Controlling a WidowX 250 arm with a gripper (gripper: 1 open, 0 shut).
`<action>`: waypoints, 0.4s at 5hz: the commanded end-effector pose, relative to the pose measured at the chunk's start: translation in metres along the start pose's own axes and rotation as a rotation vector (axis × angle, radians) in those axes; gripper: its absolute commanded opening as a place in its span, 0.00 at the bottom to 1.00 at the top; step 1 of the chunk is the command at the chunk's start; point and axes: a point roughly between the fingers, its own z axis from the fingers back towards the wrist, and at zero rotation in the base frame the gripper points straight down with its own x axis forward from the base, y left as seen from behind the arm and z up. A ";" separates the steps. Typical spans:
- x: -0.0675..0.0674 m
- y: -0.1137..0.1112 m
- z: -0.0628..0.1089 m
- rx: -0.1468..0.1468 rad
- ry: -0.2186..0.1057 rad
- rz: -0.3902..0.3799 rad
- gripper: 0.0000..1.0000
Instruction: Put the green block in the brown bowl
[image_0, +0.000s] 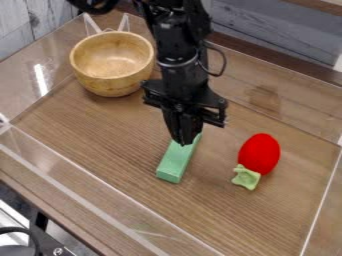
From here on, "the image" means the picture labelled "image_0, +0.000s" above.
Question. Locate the red plush strawberry toy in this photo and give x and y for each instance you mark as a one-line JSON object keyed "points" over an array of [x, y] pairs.
{"points": [[257, 157]]}

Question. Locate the black table leg bracket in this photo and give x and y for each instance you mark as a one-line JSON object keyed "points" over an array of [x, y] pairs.
{"points": [[49, 246]]}

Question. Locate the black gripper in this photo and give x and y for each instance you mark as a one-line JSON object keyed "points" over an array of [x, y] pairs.
{"points": [[181, 92]]}

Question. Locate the green rectangular block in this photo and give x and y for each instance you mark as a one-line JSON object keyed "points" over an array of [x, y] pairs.
{"points": [[175, 161]]}

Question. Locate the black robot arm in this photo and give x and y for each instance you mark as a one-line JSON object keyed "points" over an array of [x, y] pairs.
{"points": [[179, 25]]}

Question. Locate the light brown wooden bowl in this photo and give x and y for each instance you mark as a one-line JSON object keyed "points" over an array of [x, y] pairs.
{"points": [[111, 62]]}

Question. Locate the clear acrylic tray wall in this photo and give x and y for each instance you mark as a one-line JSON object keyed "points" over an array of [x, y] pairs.
{"points": [[78, 155]]}

